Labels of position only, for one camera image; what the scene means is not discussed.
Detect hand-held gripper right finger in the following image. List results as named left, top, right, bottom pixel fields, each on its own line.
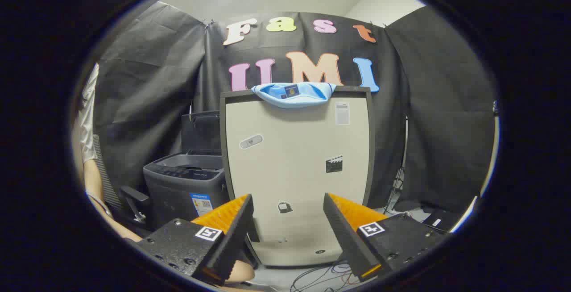
left=322, top=192, right=447, bottom=284

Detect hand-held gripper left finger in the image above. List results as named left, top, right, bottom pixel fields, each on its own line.
left=133, top=193, right=255, bottom=286

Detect grey washing machine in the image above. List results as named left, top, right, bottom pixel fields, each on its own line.
left=143, top=151, right=230, bottom=231

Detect light blue garment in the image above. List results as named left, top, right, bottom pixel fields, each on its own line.
left=251, top=82, right=337, bottom=108

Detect metal tripod stand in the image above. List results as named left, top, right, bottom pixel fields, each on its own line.
left=384, top=113, right=409, bottom=215

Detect black box on floor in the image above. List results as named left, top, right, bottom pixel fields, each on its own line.
left=422, top=207, right=465, bottom=234

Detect black office chair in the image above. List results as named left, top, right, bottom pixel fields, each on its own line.
left=92, top=135, right=153, bottom=232

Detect black backdrop cloth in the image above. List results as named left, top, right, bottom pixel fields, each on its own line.
left=91, top=1, right=498, bottom=214

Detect person's white shirt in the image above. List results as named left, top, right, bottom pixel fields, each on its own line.
left=73, top=63, right=99, bottom=164

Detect tangled floor cables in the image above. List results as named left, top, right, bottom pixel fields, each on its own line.
left=290, top=261, right=363, bottom=292

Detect beige cabinet with dark frame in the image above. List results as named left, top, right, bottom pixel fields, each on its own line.
left=219, top=86, right=375, bottom=268

